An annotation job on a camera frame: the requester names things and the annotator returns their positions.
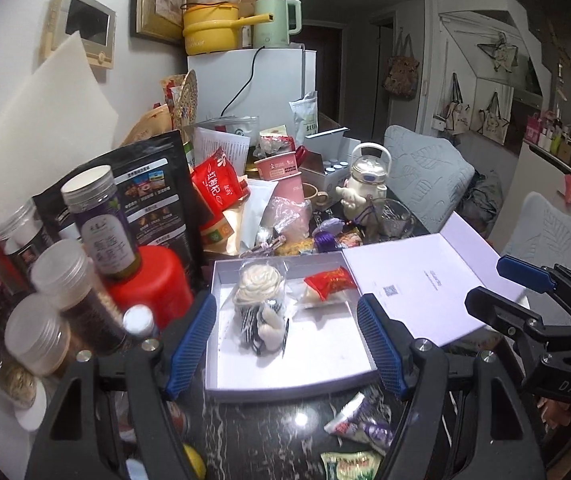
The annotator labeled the red canister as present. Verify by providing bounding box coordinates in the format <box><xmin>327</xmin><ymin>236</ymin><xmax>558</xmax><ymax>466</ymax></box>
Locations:
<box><xmin>102</xmin><ymin>245</ymin><xmax>196</xmax><ymax>333</ymax></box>

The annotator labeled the white gift box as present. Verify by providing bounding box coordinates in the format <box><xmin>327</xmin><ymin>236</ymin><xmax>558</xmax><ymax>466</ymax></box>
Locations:
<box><xmin>204</xmin><ymin>212</ymin><xmax>551</xmax><ymax>403</ymax></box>

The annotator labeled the green electric kettle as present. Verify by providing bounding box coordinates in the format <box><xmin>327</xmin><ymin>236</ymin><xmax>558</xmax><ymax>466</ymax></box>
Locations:
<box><xmin>252</xmin><ymin>0</ymin><xmax>303</xmax><ymax>50</ymax></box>

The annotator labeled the white plush charm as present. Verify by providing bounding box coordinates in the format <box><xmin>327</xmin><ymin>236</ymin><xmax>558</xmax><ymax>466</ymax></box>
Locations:
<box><xmin>335</xmin><ymin>185</ymin><xmax>386</xmax><ymax>243</ymax></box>

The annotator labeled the clear lid spice jar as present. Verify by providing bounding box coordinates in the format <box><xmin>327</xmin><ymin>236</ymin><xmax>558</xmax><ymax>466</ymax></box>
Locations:
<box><xmin>0</xmin><ymin>199</ymin><xmax>56</xmax><ymax>281</ymax></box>

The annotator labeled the orange green carton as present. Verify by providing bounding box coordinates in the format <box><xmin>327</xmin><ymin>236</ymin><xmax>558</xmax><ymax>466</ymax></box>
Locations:
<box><xmin>200</xmin><ymin>212</ymin><xmax>236</xmax><ymax>246</ymax></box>

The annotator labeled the yellow pot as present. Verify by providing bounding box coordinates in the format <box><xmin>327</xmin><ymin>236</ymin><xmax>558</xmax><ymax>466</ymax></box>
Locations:
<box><xmin>181</xmin><ymin>2</ymin><xmax>271</xmax><ymax>56</ymax></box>

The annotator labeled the row of shelf bottles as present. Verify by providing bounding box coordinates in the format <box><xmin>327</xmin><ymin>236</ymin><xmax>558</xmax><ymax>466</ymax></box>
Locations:
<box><xmin>525</xmin><ymin>110</ymin><xmax>571</xmax><ymax>181</ymax></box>

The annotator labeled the dark clothes pile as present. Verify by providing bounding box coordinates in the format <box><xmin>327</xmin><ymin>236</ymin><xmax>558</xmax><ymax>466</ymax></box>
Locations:
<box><xmin>460</xmin><ymin>170</ymin><xmax>503</xmax><ymax>221</ymax></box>

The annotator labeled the wooden framed wall panel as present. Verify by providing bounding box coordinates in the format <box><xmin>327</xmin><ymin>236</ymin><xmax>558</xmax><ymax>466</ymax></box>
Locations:
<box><xmin>40</xmin><ymin>0</ymin><xmax>117</xmax><ymax>70</ymax></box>

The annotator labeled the pink paper cup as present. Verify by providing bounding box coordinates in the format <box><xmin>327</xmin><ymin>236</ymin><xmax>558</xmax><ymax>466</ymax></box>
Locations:
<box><xmin>254</xmin><ymin>152</ymin><xmax>302</xmax><ymax>181</ymax></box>

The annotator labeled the red snack packet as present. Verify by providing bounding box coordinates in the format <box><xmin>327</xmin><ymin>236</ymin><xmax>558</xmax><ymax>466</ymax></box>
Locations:
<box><xmin>298</xmin><ymin>267</ymin><xmax>359</xmax><ymax>311</ymax></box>

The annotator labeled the gold framed picture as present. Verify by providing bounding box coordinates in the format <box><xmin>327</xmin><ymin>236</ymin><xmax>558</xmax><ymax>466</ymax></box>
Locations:
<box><xmin>135</xmin><ymin>0</ymin><xmax>188</xmax><ymax>46</ymax></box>

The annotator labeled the white tray box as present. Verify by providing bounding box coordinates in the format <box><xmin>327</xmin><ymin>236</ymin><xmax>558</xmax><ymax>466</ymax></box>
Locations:
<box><xmin>298</xmin><ymin>127</ymin><xmax>361</xmax><ymax>191</ymax></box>

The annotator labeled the brown spice jar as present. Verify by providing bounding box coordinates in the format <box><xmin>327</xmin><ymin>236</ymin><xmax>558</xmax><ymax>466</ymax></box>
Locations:
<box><xmin>4</xmin><ymin>292</ymin><xmax>73</xmax><ymax>376</ymax></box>

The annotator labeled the purple label jar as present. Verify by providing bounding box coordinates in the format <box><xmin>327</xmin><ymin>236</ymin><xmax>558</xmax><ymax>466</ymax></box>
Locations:
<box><xmin>60</xmin><ymin>165</ymin><xmax>141</xmax><ymax>281</ymax></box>

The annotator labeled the red flower print snack bag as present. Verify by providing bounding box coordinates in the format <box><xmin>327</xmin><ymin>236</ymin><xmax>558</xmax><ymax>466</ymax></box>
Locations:
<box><xmin>190</xmin><ymin>147</ymin><xmax>248</xmax><ymax>221</ymax></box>

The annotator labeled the gold pouch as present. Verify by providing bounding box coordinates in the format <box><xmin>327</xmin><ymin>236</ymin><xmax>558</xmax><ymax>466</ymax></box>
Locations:
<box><xmin>202</xmin><ymin>210</ymin><xmax>251</xmax><ymax>256</ymax></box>

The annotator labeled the black printed pouch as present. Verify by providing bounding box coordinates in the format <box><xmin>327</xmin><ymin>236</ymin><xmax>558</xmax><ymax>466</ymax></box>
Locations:
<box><xmin>32</xmin><ymin>130</ymin><xmax>206</xmax><ymax>286</ymax></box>

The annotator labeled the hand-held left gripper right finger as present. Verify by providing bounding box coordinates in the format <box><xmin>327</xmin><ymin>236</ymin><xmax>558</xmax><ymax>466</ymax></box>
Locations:
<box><xmin>356</xmin><ymin>294</ymin><xmax>549</xmax><ymax>480</ymax></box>

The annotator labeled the green snack packet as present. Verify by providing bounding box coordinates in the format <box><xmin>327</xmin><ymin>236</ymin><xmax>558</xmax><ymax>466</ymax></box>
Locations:
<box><xmin>320</xmin><ymin>451</ymin><xmax>383</xmax><ymax>480</ymax></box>

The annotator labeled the silver purple snack packet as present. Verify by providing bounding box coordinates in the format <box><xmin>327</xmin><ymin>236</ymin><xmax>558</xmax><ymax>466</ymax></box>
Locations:
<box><xmin>324</xmin><ymin>391</ymin><xmax>393</xmax><ymax>448</ymax></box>

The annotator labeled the purple thread spool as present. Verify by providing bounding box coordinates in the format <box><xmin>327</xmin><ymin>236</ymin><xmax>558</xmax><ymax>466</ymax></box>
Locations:
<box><xmin>313</xmin><ymin>230</ymin><xmax>341</xmax><ymax>253</ymax></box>

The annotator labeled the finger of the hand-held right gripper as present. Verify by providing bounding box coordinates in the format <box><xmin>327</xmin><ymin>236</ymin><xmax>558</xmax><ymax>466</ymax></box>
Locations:
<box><xmin>496</xmin><ymin>255</ymin><xmax>571</xmax><ymax>321</ymax></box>
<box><xmin>464</xmin><ymin>286</ymin><xmax>566</xmax><ymax>357</ymax></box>

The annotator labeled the paper leaflet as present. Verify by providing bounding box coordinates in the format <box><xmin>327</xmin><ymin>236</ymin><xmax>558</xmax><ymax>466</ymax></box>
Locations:
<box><xmin>192</xmin><ymin>127</ymin><xmax>248</xmax><ymax>171</ymax></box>

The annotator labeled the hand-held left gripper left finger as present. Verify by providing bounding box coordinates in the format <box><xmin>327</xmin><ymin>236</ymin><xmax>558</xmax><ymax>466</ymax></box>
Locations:
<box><xmin>25</xmin><ymin>292</ymin><xmax>218</xmax><ymax>480</ymax></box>

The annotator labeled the clear glass jar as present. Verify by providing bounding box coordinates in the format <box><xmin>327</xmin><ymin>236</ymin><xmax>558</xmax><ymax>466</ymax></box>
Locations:
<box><xmin>371</xmin><ymin>199</ymin><xmax>416</xmax><ymax>241</ymax></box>

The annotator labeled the green white pouch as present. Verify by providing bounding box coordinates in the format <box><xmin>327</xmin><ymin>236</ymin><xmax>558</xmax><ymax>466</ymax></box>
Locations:
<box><xmin>289</xmin><ymin>91</ymin><xmax>319</xmax><ymax>136</ymax></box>

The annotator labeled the brown patterned tote bag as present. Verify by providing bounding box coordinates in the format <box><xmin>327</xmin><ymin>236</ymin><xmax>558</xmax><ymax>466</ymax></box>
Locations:
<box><xmin>383</xmin><ymin>32</ymin><xmax>421</xmax><ymax>102</ymax></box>

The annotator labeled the white water bottle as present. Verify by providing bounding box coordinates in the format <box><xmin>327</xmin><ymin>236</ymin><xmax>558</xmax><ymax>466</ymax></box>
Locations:
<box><xmin>348</xmin><ymin>142</ymin><xmax>393</xmax><ymax>201</ymax></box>

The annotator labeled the white fridge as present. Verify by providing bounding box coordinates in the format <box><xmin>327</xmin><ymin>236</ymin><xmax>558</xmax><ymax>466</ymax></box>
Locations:
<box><xmin>188</xmin><ymin>45</ymin><xmax>319</xmax><ymax>136</ymax></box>

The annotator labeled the gingham plush toy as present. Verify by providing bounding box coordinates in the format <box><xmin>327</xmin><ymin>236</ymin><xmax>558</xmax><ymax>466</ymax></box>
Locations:
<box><xmin>238</xmin><ymin>302</ymin><xmax>291</xmax><ymax>357</ymax></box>

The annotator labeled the tan mug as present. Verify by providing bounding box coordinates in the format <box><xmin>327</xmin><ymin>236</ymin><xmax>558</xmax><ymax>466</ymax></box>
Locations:
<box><xmin>303</xmin><ymin>182</ymin><xmax>333</xmax><ymax>211</ymax></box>

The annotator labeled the woven straw fan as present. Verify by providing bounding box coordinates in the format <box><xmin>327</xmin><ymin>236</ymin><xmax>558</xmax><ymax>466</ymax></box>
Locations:
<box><xmin>172</xmin><ymin>71</ymin><xmax>198</xmax><ymax>133</ymax></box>

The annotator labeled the black power cable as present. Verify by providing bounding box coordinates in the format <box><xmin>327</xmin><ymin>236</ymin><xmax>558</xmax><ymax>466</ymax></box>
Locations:
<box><xmin>220</xmin><ymin>45</ymin><xmax>266</xmax><ymax>118</ymax></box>

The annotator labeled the white foam board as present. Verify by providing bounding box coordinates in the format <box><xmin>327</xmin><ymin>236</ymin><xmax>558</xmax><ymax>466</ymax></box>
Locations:
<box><xmin>0</xmin><ymin>32</ymin><xmax>118</xmax><ymax>221</ymax></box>

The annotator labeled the small pale contents jar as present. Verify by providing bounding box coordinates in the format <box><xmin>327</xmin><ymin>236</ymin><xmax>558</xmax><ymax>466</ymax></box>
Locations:
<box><xmin>0</xmin><ymin>360</ymin><xmax>38</xmax><ymax>408</ymax></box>

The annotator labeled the canvas tote bag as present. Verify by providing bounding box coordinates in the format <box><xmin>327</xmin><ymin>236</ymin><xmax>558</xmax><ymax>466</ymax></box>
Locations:
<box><xmin>445</xmin><ymin>72</ymin><xmax>471</xmax><ymax>135</ymax></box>
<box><xmin>476</xmin><ymin>91</ymin><xmax>512</xmax><ymax>146</ymax></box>

